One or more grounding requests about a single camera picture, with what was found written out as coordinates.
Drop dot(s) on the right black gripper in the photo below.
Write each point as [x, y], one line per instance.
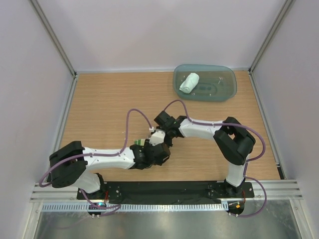
[169, 143]

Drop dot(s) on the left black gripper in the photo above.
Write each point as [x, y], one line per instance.
[158, 163]

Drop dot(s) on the green patterned towel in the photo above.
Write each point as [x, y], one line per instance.
[140, 142]

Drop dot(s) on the light mint green towel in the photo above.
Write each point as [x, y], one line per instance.
[189, 83]

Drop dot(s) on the teal transparent plastic basin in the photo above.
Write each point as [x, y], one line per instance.
[215, 83]

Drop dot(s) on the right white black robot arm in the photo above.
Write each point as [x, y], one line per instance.
[234, 142]

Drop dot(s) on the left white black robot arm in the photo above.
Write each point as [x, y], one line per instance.
[73, 164]

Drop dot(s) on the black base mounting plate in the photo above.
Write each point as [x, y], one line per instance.
[210, 189]

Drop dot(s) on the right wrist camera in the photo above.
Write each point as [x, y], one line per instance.
[164, 121]

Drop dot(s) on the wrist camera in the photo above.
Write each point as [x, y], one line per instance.
[164, 121]
[154, 146]

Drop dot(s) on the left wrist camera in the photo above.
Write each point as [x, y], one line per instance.
[154, 146]

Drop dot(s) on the white slotted cable duct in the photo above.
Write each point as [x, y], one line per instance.
[86, 207]

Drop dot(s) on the aluminium front rail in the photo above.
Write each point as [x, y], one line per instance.
[275, 190]

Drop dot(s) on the right aluminium frame post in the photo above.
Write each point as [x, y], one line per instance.
[282, 14]

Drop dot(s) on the aluminium frame post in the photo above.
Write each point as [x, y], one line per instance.
[282, 14]
[53, 37]

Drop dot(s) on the left aluminium frame post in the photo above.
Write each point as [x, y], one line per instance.
[53, 37]

